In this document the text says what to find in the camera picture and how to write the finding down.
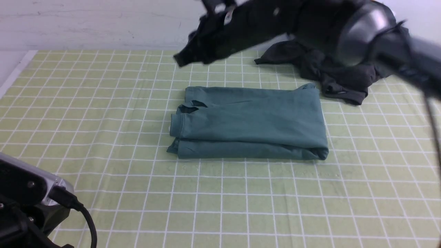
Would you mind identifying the dark grey crumpled garment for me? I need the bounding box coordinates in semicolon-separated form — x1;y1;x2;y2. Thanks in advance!
255;40;390;106

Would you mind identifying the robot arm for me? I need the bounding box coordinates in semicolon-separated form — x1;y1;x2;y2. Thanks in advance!
174;0;441;100

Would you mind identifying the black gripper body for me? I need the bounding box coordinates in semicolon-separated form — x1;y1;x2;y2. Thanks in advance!
1;195;60;248
173;0;304;67

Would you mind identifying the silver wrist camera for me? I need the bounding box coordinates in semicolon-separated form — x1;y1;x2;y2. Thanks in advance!
0;153;74;206

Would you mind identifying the green checkered tablecloth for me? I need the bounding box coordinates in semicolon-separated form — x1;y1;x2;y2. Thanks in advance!
0;50;440;248

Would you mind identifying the green long-sleeved shirt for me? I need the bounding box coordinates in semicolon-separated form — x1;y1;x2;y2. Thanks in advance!
167;83;329;161

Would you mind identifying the black camera cable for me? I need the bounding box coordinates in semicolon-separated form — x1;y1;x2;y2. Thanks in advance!
422;93;441;179
48;188;98;248

